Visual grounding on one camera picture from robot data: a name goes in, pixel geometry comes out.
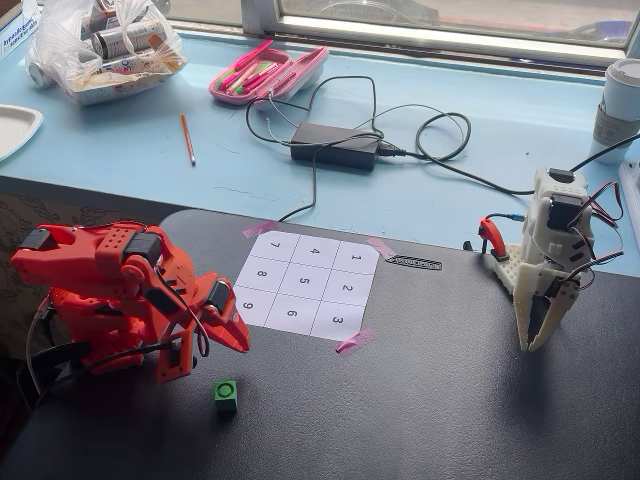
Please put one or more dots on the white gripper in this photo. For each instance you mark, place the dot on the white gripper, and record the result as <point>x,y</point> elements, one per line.
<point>549,286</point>

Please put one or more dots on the white paper plate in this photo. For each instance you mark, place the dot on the white paper plate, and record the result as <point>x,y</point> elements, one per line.
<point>15,127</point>

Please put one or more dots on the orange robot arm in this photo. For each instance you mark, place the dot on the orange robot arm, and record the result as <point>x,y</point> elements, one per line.
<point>115,245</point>

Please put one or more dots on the white blue printed box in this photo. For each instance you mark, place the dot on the white blue printed box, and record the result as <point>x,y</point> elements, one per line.
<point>15,30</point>

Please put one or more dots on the white numbered grid paper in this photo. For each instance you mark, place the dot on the white numbered grid paper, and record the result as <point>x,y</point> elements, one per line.
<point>305,282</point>

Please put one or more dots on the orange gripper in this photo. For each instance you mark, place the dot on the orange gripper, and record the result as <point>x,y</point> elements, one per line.
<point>223,311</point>

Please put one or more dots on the pink tape strip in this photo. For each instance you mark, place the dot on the pink tape strip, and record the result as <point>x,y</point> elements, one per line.
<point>259,229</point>
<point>382,247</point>
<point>356,341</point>

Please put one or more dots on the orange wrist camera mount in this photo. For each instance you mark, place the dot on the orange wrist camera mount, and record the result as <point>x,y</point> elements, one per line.
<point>172,362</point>

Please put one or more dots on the white paper coffee cup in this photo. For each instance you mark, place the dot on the white paper coffee cup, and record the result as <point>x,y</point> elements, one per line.
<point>617,112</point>

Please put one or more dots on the orange pencil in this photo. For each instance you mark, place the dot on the orange pencil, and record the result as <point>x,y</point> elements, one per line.
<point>188,140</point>

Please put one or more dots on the black table clamp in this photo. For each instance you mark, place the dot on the black table clamp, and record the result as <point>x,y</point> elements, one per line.
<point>60,355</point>

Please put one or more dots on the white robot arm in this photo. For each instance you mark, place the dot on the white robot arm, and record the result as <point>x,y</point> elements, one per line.
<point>542,220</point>

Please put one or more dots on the orange table clamp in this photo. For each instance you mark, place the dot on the orange table clamp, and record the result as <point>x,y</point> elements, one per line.
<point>492,235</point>

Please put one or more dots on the small silver can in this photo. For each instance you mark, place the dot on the small silver can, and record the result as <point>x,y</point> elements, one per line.
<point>40,75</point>

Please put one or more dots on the window frame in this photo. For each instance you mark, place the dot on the window frame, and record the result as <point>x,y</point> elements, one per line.
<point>450,45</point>

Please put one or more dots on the printed silver can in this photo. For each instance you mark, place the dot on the printed silver can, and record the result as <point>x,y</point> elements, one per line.
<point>127,39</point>

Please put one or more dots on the white power strip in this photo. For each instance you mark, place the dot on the white power strip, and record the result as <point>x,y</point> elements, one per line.
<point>631,187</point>

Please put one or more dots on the pink open pencil case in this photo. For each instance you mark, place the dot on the pink open pencil case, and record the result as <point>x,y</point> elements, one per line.
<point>300,72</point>

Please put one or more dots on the pink pen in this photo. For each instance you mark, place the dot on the pink pen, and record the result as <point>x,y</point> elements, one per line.
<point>255,54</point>

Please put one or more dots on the clear plastic bag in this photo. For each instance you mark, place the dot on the clear plastic bag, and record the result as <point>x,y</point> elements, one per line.
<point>65,55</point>

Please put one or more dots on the black power adapter brick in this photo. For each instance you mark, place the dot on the black power adapter brick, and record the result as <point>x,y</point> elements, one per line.
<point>335,145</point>

